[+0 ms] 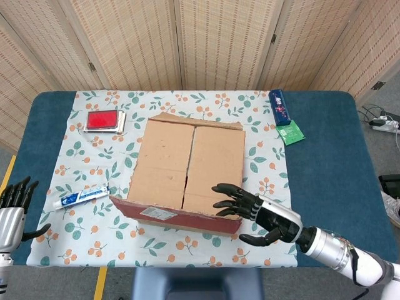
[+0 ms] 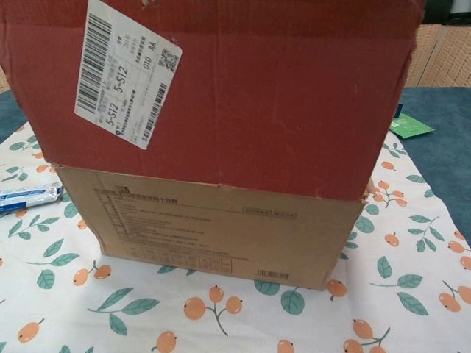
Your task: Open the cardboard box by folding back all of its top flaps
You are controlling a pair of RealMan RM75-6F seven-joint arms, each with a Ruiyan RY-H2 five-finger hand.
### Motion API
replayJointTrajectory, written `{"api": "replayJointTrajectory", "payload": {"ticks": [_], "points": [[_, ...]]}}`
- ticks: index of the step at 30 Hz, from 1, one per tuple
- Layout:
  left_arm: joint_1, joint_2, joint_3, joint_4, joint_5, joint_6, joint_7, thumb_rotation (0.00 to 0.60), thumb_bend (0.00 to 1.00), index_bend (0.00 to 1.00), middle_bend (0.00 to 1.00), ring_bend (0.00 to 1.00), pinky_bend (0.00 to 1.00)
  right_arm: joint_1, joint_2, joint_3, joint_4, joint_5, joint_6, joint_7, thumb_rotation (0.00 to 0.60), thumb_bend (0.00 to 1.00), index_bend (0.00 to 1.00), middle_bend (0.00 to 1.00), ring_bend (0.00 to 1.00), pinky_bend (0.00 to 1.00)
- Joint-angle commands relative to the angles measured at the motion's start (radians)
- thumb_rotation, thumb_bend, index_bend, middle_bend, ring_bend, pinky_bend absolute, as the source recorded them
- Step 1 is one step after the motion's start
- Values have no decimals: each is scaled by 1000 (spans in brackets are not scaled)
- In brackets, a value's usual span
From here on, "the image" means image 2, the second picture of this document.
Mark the cardboard box with red tape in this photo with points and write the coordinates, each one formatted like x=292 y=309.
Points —
x=235 y=128

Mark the floral print tablecloth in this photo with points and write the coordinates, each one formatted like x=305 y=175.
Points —
x=147 y=316

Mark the green sachet packet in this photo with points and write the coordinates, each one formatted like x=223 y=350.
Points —
x=410 y=127

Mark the blue white toothpaste tube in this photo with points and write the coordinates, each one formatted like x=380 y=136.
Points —
x=25 y=196

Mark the woven bamboo folding screen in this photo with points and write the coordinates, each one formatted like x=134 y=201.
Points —
x=441 y=55

